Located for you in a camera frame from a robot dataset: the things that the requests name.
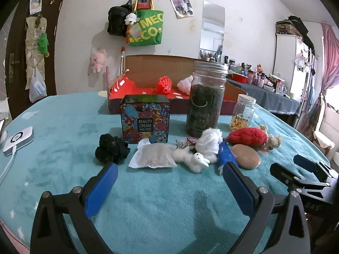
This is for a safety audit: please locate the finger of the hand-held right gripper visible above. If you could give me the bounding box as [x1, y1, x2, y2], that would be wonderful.
[270, 163, 331, 191]
[293, 154, 339, 181]

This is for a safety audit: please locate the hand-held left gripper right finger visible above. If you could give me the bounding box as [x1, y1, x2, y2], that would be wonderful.
[222, 161, 310, 254]

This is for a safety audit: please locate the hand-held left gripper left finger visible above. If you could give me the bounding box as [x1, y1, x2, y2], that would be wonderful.
[33, 161, 119, 254]

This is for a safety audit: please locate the tan makeup sponge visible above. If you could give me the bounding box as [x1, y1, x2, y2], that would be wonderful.
[231, 144, 261, 169]

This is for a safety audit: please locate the black scrunchie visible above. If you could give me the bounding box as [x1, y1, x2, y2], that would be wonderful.
[95, 134, 131, 164]

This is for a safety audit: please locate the red knitted doll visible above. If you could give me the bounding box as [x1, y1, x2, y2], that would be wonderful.
[225, 125, 282, 154]

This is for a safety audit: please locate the white sachet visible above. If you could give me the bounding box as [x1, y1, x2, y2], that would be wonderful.
[128, 138, 177, 169]

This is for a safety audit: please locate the white fluffy bunny hair clip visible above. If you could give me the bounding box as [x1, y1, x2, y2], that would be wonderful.
[172, 137, 218, 174]

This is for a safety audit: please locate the red lined cardboard box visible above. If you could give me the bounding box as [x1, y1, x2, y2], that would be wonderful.
[106, 55, 249, 115]

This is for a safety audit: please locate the white yarn scrunchie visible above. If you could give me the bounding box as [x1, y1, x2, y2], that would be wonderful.
[195, 128, 224, 156]

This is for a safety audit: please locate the teal blanket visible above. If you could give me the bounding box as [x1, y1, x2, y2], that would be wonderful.
[0, 91, 331, 254]

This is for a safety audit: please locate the small jar of yellow capsules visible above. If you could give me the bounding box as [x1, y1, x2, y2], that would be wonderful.
[229, 94, 257, 132]

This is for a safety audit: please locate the blue grey table cloth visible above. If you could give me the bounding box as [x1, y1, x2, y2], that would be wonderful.
[228, 78, 301, 117]

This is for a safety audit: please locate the floral tin box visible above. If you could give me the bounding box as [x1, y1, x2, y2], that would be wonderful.
[120, 94, 170, 145]

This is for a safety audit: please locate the glass jar of tea leaves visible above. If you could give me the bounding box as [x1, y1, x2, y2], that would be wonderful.
[185, 60, 229, 139]

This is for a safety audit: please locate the white power bank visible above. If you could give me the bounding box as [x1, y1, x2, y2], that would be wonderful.
[3, 126, 34, 156]

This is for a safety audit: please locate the red basin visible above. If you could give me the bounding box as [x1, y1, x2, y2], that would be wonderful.
[232, 73, 249, 84]

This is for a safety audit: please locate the clothes rack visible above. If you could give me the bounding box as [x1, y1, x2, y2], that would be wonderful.
[291, 37, 318, 112]

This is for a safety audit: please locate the white cabinet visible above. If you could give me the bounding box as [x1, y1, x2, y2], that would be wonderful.
[273, 33, 302, 101]

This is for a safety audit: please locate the white fluffy puff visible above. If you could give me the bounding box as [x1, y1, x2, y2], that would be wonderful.
[177, 75, 194, 95]

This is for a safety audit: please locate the clear plastic bag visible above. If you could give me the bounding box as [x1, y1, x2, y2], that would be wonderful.
[29, 66, 47, 103]

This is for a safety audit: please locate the orange yarn scrunchie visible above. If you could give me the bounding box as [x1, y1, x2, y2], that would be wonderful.
[156, 76, 172, 95]

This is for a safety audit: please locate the pink plush bunny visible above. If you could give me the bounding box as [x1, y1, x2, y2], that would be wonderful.
[89, 48, 107, 74]

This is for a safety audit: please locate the patterned suitcase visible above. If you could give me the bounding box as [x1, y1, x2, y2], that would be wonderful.
[275, 20, 302, 36]

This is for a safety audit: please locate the green plush toy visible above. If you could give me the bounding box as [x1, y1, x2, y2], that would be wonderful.
[38, 32, 50, 57]

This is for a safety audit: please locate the hanging door organizer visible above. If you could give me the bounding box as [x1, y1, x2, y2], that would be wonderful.
[25, 16, 48, 90]

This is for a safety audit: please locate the green tote bag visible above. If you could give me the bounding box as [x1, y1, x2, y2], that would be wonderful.
[126, 10, 164, 47]

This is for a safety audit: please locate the dark brown door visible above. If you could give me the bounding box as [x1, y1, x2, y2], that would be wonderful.
[5, 0, 66, 119]

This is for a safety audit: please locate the black backpack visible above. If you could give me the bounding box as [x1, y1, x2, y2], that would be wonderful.
[107, 0, 133, 37]

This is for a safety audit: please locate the red gift bag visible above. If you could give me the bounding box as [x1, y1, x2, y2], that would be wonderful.
[134, 0, 154, 11]

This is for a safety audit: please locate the photo on door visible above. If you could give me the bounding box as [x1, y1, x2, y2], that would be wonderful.
[30, 0, 43, 15]

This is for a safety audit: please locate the white cable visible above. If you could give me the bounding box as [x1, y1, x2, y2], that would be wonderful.
[0, 145, 18, 183]

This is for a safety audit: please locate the wall mirror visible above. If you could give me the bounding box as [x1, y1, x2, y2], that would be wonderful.
[199, 1, 225, 61]

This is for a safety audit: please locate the white plush keychain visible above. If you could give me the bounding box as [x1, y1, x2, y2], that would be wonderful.
[124, 13, 138, 26]

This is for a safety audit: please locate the wall photo poster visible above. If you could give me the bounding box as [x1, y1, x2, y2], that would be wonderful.
[170, 0, 194, 19]

